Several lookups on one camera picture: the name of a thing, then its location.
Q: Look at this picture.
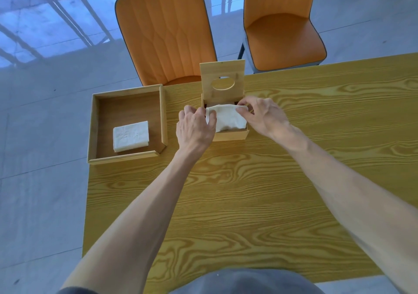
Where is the wooden box with holed lid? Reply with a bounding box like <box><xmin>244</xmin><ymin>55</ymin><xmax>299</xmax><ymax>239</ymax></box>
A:
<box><xmin>199</xmin><ymin>59</ymin><xmax>250</xmax><ymax>142</ymax></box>

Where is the open wooden tray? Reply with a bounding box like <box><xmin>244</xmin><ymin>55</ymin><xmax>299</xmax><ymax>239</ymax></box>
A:
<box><xmin>87</xmin><ymin>84</ymin><xmax>169</xmax><ymax>166</ymax></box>

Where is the orange smooth chair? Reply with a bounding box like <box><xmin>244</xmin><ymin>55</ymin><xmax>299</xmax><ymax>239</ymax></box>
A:
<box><xmin>237</xmin><ymin>0</ymin><xmax>327</xmax><ymax>74</ymax></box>

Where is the orange quilted chair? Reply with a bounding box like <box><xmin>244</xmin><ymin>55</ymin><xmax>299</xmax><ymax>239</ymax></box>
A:
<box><xmin>115</xmin><ymin>0</ymin><xmax>218</xmax><ymax>87</ymax></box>

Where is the person's left hand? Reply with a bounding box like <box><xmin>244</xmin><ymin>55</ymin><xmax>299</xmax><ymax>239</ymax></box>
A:
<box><xmin>176</xmin><ymin>105</ymin><xmax>217</xmax><ymax>156</ymax></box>

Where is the person's left forearm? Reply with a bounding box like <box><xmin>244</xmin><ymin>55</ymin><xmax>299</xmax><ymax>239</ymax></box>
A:
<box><xmin>60</xmin><ymin>147</ymin><xmax>209</xmax><ymax>294</ymax></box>

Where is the person's right forearm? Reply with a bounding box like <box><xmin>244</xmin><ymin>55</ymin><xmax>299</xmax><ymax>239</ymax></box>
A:
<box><xmin>276</xmin><ymin>126</ymin><xmax>418</xmax><ymax>294</ymax></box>

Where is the person's right hand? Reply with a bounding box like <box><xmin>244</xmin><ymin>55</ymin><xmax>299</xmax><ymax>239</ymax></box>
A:
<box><xmin>236</xmin><ymin>96</ymin><xmax>294</xmax><ymax>140</ymax></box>

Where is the grey printed shirt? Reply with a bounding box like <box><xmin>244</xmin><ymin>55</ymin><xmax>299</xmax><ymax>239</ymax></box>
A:
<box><xmin>57</xmin><ymin>268</ymin><xmax>326</xmax><ymax>294</ymax></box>

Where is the white napkin stack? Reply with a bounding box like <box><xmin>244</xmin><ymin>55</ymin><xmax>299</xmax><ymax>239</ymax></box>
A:
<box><xmin>113</xmin><ymin>120</ymin><xmax>150</xmax><ymax>153</ymax></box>

